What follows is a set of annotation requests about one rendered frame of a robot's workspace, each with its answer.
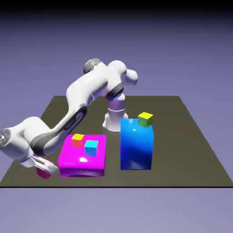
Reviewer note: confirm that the small pink cube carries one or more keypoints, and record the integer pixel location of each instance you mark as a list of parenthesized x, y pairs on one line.
[(43, 173)]

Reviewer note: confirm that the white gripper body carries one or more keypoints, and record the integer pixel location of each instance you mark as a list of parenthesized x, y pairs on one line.
[(47, 165)]

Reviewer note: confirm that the small yellow-green cube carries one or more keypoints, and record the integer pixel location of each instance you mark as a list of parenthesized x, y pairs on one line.
[(145, 119)]

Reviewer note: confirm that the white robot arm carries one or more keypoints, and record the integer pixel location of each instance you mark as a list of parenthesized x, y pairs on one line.
[(85, 85)]

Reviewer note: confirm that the large blue box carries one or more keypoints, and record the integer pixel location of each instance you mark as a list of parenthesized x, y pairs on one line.
[(135, 145)]

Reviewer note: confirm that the small cyan cube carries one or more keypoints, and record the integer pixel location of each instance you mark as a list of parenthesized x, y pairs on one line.
[(91, 148)]

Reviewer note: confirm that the large magenta box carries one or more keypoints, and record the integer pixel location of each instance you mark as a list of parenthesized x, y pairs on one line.
[(82, 160)]

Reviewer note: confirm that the small orange cube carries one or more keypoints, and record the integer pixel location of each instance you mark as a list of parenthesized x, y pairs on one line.
[(78, 141)]

